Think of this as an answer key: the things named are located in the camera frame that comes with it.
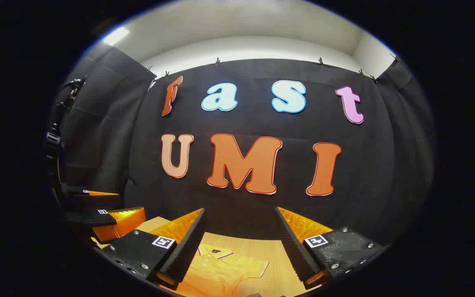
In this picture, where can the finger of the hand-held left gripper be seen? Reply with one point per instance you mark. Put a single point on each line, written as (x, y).
(76, 194)
(97, 216)

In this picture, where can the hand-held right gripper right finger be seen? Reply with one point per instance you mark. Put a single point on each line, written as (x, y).
(293, 247)

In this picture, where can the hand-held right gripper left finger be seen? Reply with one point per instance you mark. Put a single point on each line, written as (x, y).
(188, 243)

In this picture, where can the orange T-shirt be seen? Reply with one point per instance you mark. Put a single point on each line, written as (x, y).
(221, 270)

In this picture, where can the white ceiling light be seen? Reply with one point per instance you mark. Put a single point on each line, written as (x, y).
(116, 36)

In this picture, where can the black backdrop cloth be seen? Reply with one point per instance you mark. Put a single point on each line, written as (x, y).
(262, 119)

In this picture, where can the row of black cloth clips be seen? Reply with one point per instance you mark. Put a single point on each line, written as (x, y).
(217, 61)

